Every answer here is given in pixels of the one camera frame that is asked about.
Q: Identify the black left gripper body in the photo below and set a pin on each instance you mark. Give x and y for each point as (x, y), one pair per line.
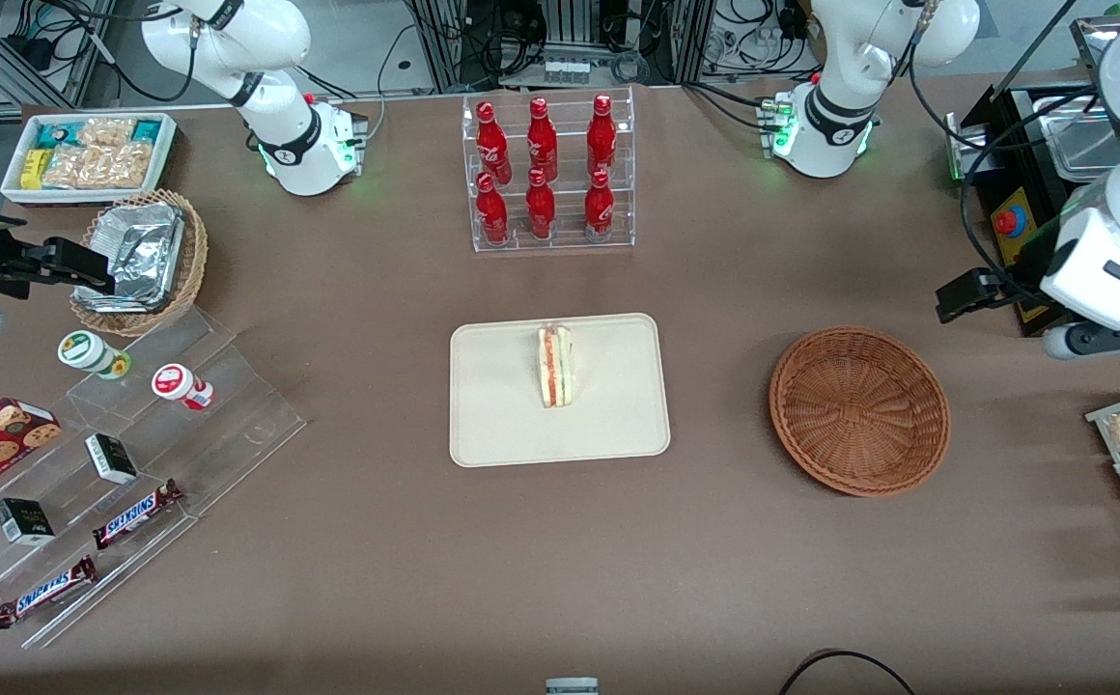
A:
(1025, 264)

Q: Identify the triangle sandwich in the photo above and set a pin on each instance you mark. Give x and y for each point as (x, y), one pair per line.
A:
(555, 372)

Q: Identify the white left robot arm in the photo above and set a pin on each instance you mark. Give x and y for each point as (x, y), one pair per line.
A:
(835, 125)

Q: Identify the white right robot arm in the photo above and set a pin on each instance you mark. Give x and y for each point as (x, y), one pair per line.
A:
(294, 145)

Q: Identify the tan wicker basket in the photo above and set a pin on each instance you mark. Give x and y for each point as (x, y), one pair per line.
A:
(195, 251)

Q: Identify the brown wicker basket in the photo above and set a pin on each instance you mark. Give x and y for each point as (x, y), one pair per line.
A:
(859, 410)

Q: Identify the cream plastic tray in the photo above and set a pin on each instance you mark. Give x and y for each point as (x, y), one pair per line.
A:
(502, 405)

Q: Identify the silver foil container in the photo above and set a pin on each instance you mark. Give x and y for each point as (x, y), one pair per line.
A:
(140, 251)

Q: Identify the white rectangular snack bin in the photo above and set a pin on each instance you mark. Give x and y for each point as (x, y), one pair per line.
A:
(14, 193)

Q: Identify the green lid yogurt cup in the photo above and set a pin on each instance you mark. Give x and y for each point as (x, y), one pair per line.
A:
(82, 349)

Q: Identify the yellow snack packet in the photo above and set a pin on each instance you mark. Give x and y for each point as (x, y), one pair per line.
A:
(34, 169)

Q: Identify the clear bag of crackers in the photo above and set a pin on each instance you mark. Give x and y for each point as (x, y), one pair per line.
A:
(97, 166)

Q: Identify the black control box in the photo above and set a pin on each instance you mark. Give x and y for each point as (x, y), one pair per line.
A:
(994, 164)

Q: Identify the teal snack packet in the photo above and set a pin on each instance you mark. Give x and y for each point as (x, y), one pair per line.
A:
(58, 135)

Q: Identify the red lid yogurt cup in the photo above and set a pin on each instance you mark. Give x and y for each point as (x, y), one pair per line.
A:
(174, 381)

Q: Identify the grey box with green light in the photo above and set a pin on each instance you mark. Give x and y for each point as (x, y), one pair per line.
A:
(966, 145)

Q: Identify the small black box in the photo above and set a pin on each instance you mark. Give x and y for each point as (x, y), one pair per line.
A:
(24, 521)
(111, 458)

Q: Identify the clear acrylic step shelf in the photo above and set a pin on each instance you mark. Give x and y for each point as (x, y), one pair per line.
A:
(232, 425)

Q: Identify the snickers chocolate bar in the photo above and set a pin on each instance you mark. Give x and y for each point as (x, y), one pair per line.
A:
(135, 514)
(46, 592)

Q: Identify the red cola bottle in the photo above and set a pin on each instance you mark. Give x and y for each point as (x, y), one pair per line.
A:
(542, 143)
(602, 140)
(492, 212)
(541, 209)
(490, 145)
(600, 208)

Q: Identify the clear acrylic bottle rack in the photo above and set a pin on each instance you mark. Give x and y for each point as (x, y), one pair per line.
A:
(570, 241)

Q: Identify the small grey device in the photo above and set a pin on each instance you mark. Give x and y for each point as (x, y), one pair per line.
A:
(572, 687)

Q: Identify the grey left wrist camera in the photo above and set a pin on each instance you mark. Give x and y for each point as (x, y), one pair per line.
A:
(1067, 341)

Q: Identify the aluminium frame rack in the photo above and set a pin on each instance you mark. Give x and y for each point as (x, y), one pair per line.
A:
(444, 48)

